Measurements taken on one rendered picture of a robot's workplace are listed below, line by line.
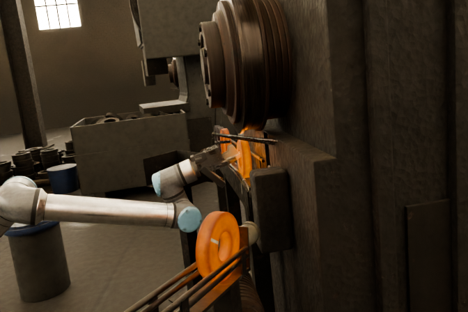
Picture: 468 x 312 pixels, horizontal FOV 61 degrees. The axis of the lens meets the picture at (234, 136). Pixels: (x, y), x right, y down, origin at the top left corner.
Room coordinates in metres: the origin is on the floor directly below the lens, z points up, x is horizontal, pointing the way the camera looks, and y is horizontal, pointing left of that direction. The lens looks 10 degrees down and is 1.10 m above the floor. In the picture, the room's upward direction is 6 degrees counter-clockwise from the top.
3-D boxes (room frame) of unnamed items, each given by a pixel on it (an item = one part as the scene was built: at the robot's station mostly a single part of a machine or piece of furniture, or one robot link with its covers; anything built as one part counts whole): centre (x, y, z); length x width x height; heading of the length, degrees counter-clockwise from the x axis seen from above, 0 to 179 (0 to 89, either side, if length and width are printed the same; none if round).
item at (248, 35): (1.36, -0.04, 1.11); 0.47 x 0.06 x 0.47; 8
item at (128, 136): (3.99, 1.00, 0.39); 1.03 x 0.83 x 0.79; 102
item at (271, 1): (1.37, -0.13, 1.11); 0.47 x 0.10 x 0.47; 8
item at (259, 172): (1.13, -0.09, 0.68); 0.11 x 0.08 x 0.24; 98
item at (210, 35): (1.34, 0.05, 1.11); 0.28 x 0.06 x 0.28; 8
